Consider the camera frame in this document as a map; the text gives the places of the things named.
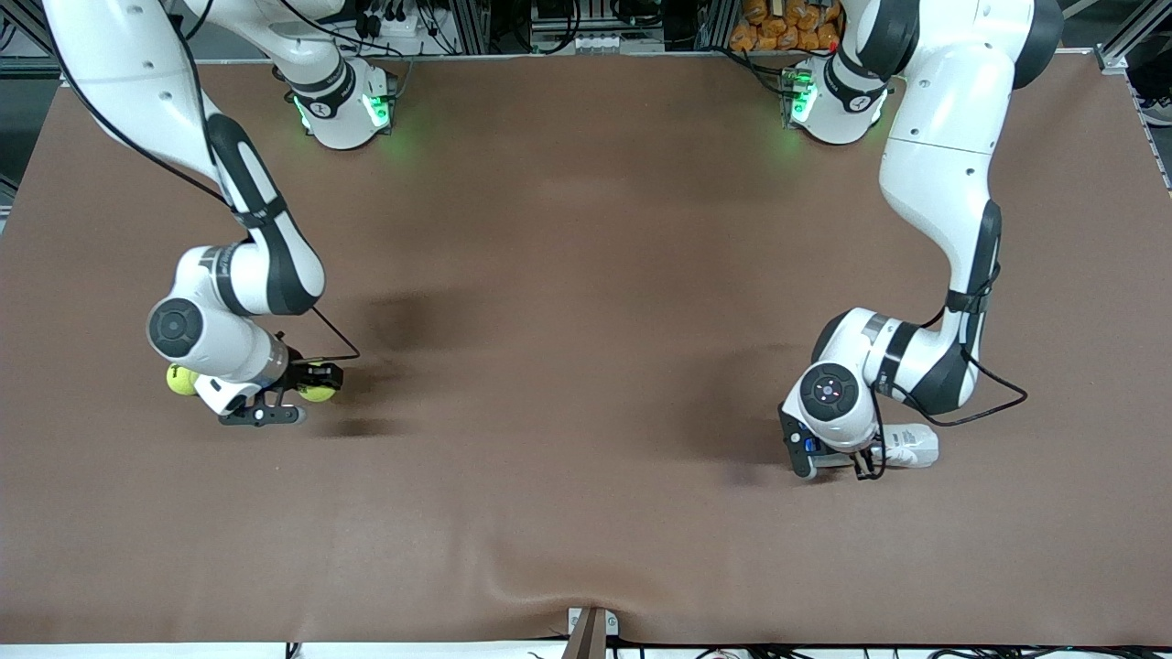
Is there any aluminium camera mount post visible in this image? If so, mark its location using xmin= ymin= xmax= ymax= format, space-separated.
xmin=567 ymin=606 xmax=620 ymax=659

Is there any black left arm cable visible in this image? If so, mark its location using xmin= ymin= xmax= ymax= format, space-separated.
xmin=865 ymin=261 xmax=1028 ymax=482

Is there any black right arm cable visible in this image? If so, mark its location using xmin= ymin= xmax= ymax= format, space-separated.
xmin=46 ymin=0 xmax=362 ymax=363

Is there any grey equipment box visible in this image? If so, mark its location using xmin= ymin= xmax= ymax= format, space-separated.
xmin=529 ymin=0 xmax=626 ymax=53

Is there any clear Wilson tennis ball can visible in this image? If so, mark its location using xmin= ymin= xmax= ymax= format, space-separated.
xmin=870 ymin=423 xmax=941 ymax=470

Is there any orange items pile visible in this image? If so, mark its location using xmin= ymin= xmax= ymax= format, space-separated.
xmin=730 ymin=0 xmax=843 ymax=53

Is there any aluminium frame strut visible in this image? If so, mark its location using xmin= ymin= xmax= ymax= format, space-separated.
xmin=1094 ymin=0 xmax=1172 ymax=74
xmin=0 ymin=0 xmax=58 ymax=74

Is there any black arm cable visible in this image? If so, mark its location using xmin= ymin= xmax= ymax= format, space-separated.
xmin=865 ymin=261 xmax=1028 ymax=482
xmin=46 ymin=0 xmax=362 ymax=363

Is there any white power strip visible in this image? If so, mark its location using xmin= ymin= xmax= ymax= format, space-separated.
xmin=360 ymin=0 xmax=437 ymax=39

